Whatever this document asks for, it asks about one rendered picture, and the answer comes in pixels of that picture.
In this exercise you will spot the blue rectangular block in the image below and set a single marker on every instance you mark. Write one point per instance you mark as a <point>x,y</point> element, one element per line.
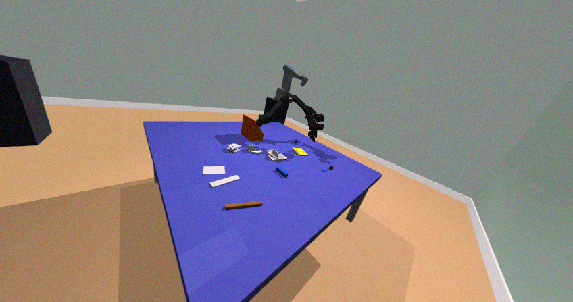
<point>281,171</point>

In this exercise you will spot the brown flat bar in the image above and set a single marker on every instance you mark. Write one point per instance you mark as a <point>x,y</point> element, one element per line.
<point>246,204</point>

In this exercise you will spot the white flat bar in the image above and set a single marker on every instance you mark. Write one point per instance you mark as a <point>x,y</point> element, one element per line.
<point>224,181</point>

